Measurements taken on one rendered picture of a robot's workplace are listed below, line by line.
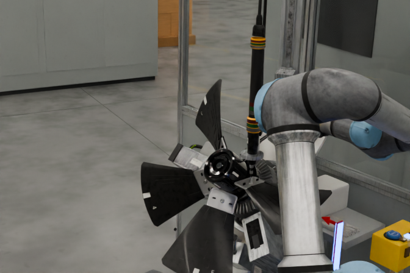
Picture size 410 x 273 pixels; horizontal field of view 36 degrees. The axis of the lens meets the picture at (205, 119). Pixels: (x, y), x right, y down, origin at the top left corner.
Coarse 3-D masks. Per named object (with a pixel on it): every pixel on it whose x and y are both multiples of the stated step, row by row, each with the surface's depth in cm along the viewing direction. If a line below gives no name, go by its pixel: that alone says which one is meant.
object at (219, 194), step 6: (210, 192) 200; (216, 192) 200; (222, 192) 201; (210, 198) 199; (216, 198) 200; (222, 198) 200; (228, 198) 201; (234, 198) 201; (210, 204) 199; (216, 204) 199; (222, 204) 200; (228, 204) 200; (234, 204) 200; (222, 210) 199; (228, 210) 199
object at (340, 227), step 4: (340, 224) 171; (340, 228) 171; (340, 232) 172; (340, 236) 172; (336, 240) 172; (340, 240) 173; (336, 244) 172; (340, 244) 173; (336, 248) 172; (340, 248) 174; (336, 252) 173; (336, 256) 173; (336, 260) 174; (336, 264) 175; (336, 268) 175
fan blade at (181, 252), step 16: (208, 208) 198; (192, 224) 196; (208, 224) 196; (224, 224) 197; (176, 240) 195; (192, 240) 194; (208, 240) 194; (224, 240) 195; (176, 256) 193; (192, 256) 192; (208, 256) 192; (224, 256) 193; (176, 272) 191; (192, 272) 191; (208, 272) 190; (224, 272) 190
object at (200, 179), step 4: (196, 172) 208; (200, 172) 208; (196, 176) 209; (200, 176) 208; (204, 176) 208; (196, 180) 209; (200, 180) 209; (200, 184) 209; (204, 184) 209; (208, 184) 208; (212, 184) 207; (200, 188) 210; (204, 188) 209; (204, 192) 210; (208, 192) 209
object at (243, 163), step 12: (216, 156) 203; (228, 156) 200; (204, 168) 202; (216, 168) 200; (228, 168) 197; (240, 168) 198; (216, 180) 196; (228, 180) 196; (228, 192) 206; (240, 192) 203
